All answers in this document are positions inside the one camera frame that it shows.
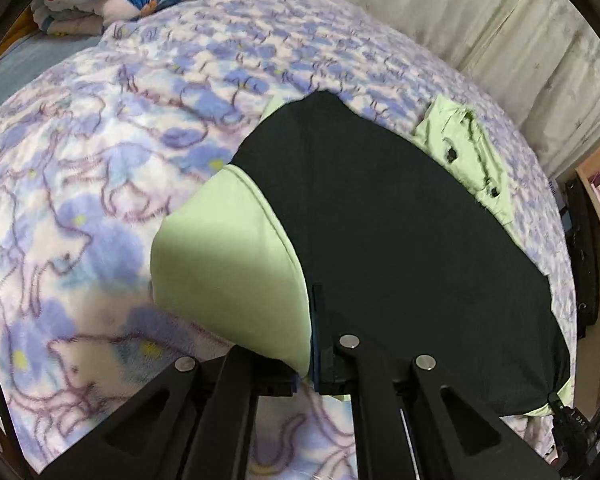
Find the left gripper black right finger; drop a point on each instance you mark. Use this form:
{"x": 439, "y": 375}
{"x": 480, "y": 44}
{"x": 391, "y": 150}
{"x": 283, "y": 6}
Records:
{"x": 329, "y": 371}

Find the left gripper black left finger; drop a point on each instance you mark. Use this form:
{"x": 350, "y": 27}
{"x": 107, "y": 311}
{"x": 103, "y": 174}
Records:
{"x": 271, "y": 376}

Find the light green hooded jacket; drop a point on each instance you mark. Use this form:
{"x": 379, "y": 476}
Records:
{"x": 414, "y": 263}

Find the purple floral bed blanket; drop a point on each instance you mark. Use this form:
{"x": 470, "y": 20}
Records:
{"x": 100, "y": 147}

